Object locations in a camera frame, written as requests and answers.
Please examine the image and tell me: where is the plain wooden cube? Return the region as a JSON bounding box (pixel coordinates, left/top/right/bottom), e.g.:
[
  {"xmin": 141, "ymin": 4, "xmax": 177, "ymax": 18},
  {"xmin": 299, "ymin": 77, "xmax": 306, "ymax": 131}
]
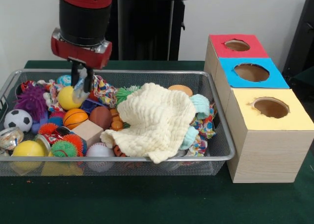
[{"xmin": 71, "ymin": 119, "xmax": 104, "ymax": 148}]

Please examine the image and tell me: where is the small soccer ball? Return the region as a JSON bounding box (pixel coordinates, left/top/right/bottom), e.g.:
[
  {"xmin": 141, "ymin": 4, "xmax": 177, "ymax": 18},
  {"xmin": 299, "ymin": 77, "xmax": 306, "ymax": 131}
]
[{"xmin": 3, "ymin": 109, "xmax": 33, "ymax": 133}]

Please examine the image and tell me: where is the green and orange spiky ball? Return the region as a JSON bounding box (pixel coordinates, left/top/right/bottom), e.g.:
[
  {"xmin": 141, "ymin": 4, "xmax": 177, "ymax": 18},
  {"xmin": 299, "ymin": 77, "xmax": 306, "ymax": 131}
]
[{"xmin": 51, "ymin": 135, "xmax": 85, "ymax": 157}]

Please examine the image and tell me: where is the dark green side table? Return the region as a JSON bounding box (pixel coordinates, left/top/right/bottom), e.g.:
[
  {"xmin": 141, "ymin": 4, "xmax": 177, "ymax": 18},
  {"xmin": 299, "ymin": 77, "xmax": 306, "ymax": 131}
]
[{"xmin": 289, "ymin": 66, "xmax": 314, "ymax": 104}]

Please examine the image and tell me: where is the black chair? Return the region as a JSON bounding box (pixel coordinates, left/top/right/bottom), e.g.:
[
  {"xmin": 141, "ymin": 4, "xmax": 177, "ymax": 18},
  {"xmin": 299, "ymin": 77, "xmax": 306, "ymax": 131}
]
[{"xmin": 282, "ymin": 0, "xmax": 314, "ymax": 74}]

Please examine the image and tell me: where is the wooden box with three holes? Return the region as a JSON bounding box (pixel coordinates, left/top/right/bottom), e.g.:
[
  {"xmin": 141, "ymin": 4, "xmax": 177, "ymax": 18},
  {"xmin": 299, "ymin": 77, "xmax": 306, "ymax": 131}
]
[{"xmin": 204, "ymin": 33, "xmax": 314, "ymax": 184}]

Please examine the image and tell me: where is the orange mini basketball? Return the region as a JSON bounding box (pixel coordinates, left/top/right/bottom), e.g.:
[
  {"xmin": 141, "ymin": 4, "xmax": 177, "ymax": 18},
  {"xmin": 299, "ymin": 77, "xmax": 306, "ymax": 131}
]
[{"xmin": 63, "ymin": 108, "xmax": 89, "ymax": 130}]

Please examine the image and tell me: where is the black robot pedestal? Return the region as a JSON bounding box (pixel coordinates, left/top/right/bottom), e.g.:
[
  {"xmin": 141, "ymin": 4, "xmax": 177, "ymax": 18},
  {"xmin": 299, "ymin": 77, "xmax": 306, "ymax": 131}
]
[{"xmin": 107, "ymin": 0, "xmax": 198, "ymax": 61}]

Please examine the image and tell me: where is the dark green table cloth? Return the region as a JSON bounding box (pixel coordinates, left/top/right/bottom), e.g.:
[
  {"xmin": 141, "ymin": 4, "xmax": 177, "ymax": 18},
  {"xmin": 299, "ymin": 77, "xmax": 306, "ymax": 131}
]
[{"xmin": 0, "ymin": 59, "xmax": 314, "ymax": 224}]

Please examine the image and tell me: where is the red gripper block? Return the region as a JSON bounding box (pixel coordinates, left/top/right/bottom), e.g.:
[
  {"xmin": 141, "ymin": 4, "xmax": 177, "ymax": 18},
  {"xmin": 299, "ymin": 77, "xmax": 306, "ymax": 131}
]
[{"xmin": 51, "ymin": 36, "xmax": 113, "ymax": 93}]

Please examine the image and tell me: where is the white baseball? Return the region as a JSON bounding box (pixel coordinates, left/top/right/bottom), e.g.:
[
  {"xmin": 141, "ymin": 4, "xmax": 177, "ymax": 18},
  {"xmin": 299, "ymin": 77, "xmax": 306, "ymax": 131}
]
[{"xmin": 85, "ymin": 142, "xmax": 115, "ymax": 172}]

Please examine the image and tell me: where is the mint green waffle cloth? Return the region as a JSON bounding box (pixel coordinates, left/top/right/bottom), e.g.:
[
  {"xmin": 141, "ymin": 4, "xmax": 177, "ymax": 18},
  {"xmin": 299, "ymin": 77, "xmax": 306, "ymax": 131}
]
[{"xmin": 179, "ymin": 94, "xmax": 211, "ymax": 151}]

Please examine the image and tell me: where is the yellow foam ball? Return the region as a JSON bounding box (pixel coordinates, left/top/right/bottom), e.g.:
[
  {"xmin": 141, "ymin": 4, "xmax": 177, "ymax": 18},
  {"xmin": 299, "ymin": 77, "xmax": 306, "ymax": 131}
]
[{"xmin": 12, "ymin": 140, "xmax": 46, "ymax": 157}]

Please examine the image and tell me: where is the purple spiky ball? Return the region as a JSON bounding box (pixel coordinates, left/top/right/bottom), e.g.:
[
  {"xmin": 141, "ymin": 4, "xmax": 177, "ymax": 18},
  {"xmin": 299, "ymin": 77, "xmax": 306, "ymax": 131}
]
[{"xmin": 14, "ymin": 85, "xmax": 49, "ymax": 120}]

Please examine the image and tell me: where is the cream waffle cloth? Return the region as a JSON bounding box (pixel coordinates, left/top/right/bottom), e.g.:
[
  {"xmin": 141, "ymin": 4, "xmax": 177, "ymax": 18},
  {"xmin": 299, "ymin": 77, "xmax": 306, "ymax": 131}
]
[{"xmin": 100, "ymin": 83, "xmax": 197, "ymax": 165}]

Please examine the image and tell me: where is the crushed silver drink can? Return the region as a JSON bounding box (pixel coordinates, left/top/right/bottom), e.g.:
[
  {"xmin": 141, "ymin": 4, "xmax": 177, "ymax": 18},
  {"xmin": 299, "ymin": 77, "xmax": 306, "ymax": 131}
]
[{"xmin": 0, "ymin": 127, "xmax": 25, "ymax": 151}]

